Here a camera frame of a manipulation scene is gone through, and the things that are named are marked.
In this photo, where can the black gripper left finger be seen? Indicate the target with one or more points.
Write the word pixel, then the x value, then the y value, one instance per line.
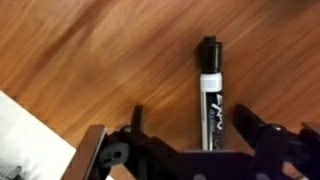
pixel 140 150

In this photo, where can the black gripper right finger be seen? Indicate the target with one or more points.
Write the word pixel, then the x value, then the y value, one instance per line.
pixel 280 150

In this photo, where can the black Expo marker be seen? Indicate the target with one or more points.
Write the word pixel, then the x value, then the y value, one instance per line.
pixel 211 100

